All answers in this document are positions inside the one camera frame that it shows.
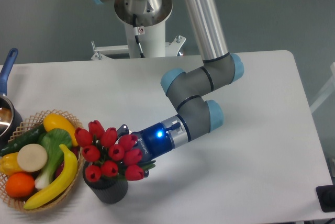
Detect green bok choy toy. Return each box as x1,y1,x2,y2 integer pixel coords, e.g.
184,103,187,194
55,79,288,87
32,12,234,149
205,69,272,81
35,128,72,190

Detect yellow plastic lemon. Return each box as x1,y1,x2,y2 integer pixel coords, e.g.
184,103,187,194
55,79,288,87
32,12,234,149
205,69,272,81
43,114,79,147

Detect red toy under banana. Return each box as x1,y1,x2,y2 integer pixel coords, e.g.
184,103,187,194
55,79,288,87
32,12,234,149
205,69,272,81
54,146,80,179

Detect dark green cucumber toy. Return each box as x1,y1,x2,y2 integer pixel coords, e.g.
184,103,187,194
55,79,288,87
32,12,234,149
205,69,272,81
1,124,46,156

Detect red tulip bouquet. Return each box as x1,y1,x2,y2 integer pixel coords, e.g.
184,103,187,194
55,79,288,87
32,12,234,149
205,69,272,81
75,120,155,182

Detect orange plastic fruit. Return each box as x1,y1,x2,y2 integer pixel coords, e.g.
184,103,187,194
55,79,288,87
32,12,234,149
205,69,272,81
5,172,35,198

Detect black device at table edge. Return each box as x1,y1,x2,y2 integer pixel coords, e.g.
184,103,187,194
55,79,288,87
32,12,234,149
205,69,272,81
316,185,334,212

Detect woven wicker basket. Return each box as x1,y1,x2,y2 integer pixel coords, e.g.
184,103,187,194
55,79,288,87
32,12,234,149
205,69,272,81
0,108,87,214

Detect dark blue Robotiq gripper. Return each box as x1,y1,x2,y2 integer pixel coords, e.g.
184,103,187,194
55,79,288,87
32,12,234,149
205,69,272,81
117,122,173,177

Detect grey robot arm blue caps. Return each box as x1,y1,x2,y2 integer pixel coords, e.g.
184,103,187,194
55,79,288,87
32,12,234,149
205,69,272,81
84,0,244,181

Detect beige round disc toy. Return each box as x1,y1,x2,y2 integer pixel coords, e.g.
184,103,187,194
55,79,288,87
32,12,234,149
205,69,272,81
17,144,48,172

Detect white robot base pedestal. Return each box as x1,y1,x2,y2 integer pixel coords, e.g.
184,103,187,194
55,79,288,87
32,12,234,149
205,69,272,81
91,21,186,60

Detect yellow bell pepper toy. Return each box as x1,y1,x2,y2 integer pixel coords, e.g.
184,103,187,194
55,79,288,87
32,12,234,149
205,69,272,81
1,152,24,176

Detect blue handled saucepan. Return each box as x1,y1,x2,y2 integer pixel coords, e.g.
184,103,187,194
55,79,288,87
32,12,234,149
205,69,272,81
1,48,22,149

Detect dark grey ribbed vase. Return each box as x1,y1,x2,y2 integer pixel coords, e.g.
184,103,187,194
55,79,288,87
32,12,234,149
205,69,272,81
82,162,128,204

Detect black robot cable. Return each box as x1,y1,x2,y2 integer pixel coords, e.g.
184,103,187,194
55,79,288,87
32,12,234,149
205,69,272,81
132,14,146,59

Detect yellow plastic banana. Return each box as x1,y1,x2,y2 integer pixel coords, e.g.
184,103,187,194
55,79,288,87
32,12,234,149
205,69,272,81
24,144,78,210

